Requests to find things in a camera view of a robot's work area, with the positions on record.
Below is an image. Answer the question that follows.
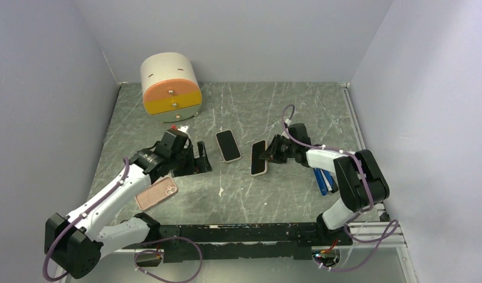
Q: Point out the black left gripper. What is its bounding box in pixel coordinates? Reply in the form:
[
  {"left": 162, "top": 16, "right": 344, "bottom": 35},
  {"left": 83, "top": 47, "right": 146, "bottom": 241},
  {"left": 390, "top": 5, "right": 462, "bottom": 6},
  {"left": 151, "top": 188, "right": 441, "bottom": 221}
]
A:
[{"left": 170, "top": 141, "right": 211, "bottom": 177}]

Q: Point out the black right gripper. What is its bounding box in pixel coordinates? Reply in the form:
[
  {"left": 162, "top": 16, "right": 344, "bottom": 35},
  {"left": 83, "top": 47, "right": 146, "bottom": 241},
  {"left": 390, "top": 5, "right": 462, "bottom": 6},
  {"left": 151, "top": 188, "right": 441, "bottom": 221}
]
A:
[{"left": 259, "top": 134, "right": 296, "bottom": 164}]

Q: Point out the pink phone case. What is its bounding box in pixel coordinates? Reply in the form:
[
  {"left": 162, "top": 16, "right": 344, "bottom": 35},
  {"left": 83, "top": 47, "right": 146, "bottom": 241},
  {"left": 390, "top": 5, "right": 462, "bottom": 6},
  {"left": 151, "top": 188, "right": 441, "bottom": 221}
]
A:
[{"left": 135, "top": 176, "right": 179, "bottom": 211}]

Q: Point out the black phone front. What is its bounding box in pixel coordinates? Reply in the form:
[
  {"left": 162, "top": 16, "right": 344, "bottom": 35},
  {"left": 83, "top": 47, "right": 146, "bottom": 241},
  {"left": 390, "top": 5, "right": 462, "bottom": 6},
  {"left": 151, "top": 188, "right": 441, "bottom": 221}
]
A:
[{"left": 215, "top": 129, "right": 242, "bottom": 163}]

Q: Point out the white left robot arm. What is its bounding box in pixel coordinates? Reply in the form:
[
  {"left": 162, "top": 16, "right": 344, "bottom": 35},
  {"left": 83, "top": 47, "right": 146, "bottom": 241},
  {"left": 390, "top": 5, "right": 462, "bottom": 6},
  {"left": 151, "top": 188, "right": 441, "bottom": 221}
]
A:
[{"left": 42, "top": 128, "right": 212, "bottom": 282}]

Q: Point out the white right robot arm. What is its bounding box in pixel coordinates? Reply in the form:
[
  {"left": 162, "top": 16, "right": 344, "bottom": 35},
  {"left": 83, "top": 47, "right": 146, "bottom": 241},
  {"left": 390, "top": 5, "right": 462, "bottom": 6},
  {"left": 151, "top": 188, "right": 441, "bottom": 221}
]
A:
[{"left": 259, "top": 123, "right": 390, "bottom": 245}]

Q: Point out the cream round drawer box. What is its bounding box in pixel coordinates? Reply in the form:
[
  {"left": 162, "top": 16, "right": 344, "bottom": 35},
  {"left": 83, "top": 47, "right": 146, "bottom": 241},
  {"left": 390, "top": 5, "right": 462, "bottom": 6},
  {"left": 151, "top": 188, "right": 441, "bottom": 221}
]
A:
[{"left": 140, "top": 52, "right": 203, "bottom": 123}]

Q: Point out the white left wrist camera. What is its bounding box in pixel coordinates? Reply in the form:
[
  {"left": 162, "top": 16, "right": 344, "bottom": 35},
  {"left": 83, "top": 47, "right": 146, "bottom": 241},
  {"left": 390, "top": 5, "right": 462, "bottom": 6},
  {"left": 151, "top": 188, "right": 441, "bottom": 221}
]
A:
[{"left": 170, "top": 124, "right": 190, "bottom": 136}]

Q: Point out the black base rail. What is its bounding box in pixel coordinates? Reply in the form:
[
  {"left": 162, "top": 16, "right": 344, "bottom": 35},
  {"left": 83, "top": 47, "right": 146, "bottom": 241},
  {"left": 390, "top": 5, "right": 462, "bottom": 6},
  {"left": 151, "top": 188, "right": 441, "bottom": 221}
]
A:
[{"left": 120, "top": 222, "right": 354, "bottom": 263}]

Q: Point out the aluminium frame rail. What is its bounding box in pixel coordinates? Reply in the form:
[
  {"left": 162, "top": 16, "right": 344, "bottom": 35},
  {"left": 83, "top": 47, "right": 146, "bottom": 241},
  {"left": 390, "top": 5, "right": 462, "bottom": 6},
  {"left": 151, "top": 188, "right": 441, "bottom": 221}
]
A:
[{"left": 348, "top": 222, "right": 406, "bottom": 248}]

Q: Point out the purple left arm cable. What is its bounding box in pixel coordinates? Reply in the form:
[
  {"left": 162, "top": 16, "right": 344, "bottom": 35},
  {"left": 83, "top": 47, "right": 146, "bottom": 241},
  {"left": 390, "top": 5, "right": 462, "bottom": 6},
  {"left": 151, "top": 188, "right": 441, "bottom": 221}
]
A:
[{"left": 42, "top": 157, "right": 131, "bottom": 282}]

